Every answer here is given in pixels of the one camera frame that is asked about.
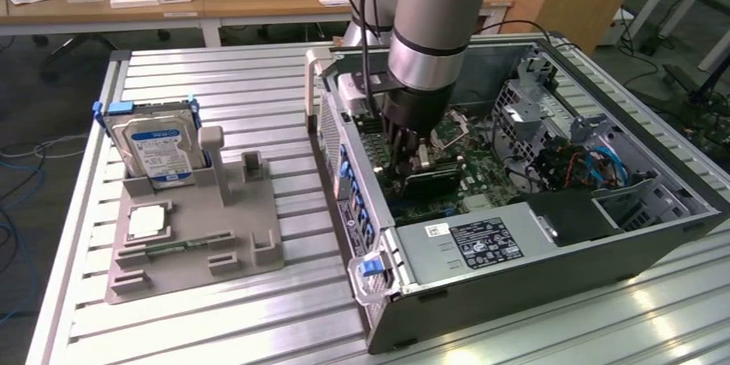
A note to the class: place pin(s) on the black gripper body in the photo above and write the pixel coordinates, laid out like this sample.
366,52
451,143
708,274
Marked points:
419,108

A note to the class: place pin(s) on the green graphics card black fan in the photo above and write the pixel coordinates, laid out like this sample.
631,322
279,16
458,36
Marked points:
434,183

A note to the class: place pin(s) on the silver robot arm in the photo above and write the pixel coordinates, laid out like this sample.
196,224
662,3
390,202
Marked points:
434,19

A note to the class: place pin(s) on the metal socket cover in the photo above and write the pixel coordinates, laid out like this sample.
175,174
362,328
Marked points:
456,114

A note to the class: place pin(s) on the green RAM stick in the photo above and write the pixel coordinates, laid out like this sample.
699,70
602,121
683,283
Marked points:
450,167
171,247

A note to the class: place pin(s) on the green motherboard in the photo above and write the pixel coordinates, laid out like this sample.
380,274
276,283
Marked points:
484,177

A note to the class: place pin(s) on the silver chipset heatsink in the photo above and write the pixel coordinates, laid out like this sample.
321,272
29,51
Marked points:
476,202

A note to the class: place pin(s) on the grey power supply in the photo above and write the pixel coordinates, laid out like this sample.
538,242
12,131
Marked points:
490,245

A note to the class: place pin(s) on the blue case latch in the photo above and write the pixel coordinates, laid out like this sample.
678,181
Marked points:
371,267

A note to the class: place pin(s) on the open dark PC case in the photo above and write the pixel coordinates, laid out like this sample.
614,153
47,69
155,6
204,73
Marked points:
512,296

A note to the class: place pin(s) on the hard disk blue carrier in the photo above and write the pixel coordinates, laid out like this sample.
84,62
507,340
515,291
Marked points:
153,151

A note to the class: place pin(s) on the metal disk bay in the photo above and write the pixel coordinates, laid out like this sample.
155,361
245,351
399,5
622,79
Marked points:
644,194

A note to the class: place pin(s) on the grey parts rack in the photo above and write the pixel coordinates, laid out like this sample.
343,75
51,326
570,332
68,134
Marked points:
193,262

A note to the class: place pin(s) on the silver CPU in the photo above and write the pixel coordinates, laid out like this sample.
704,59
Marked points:
147,221

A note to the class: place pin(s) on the black chair base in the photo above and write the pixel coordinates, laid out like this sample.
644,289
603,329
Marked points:
56,57

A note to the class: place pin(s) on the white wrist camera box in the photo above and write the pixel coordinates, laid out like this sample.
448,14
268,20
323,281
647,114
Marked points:
356,98

